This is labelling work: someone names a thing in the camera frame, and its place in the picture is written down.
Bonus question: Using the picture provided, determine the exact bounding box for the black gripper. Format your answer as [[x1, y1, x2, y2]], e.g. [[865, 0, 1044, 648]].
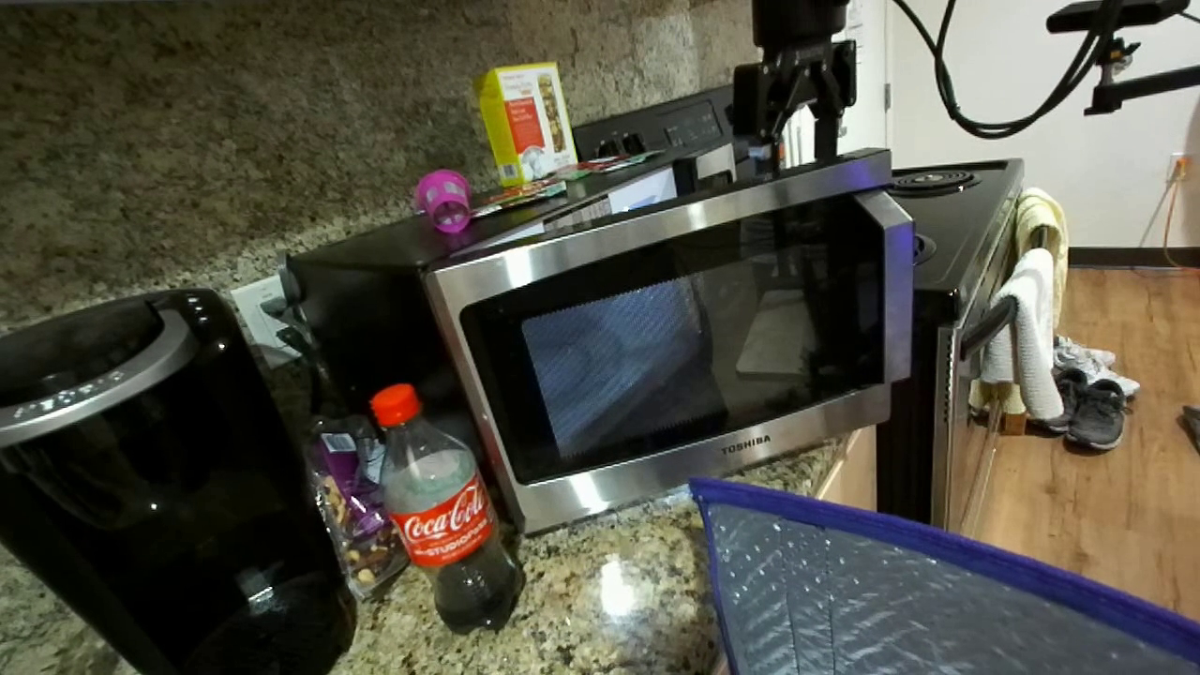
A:
[[726, 0, 865, 165]]

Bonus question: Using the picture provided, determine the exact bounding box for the steel framed microwave door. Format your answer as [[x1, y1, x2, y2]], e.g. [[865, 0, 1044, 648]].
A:
[[424, 145, 918, 535]]

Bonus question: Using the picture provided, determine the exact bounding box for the black microwave body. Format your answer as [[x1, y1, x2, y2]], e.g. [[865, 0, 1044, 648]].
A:
[[278, 139, 878, 501]]

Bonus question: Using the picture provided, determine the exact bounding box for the flat colourful packet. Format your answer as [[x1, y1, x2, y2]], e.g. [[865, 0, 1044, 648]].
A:
[[479, 145, 686, 226]]

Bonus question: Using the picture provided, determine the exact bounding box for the yellow food box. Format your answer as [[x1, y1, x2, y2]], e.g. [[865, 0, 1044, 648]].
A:
[[473, 59, 580, 193]]

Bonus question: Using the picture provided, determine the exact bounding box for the yellow towel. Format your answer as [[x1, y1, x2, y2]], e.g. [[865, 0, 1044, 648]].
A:
[[968, 185, 1076, 415]]

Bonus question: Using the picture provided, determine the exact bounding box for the white towel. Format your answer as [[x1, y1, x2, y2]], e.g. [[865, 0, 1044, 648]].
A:
[[980, 245, 1069, 429]]

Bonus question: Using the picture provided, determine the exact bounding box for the pink plastic toy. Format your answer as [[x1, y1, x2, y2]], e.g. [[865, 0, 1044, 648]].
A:
[[409, 165, 479, 241]]

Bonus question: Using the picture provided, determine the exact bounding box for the white grey sneaker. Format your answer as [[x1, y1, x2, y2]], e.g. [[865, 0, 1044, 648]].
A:
[[1049, 334, 1145, 406]]

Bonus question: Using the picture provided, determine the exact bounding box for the dark grey sneaker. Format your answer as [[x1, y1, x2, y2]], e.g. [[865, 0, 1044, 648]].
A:
[[1061, 375, 1134, 456]]

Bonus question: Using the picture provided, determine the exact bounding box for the blue fabric bag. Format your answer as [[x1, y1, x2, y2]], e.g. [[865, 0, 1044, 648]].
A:
[[690, 478, 1200, 675]]

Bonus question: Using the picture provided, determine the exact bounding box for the cola bottle with red cap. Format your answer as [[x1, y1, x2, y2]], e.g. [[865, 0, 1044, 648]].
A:
[[369, 379, 526, 638]]

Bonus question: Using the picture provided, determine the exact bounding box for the purple snack bag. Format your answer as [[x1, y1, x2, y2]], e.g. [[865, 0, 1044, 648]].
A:
[[305, 408, 414, 603]]

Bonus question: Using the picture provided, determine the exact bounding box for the black coffee maker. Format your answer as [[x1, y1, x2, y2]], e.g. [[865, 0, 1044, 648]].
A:
[[0, 290, 361, 675]]

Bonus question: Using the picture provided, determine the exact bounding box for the black oven door handle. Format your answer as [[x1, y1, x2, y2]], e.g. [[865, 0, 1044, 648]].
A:
[[954, 293, 1023, 366]]

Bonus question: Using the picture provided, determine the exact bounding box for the black camera on stand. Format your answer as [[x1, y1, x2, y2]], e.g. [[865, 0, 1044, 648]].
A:
[[1045, 0, 1200, 119]]

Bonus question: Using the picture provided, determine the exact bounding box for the white wall outlet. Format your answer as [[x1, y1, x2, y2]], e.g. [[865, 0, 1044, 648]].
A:
[[229, 273, 294, 359]]

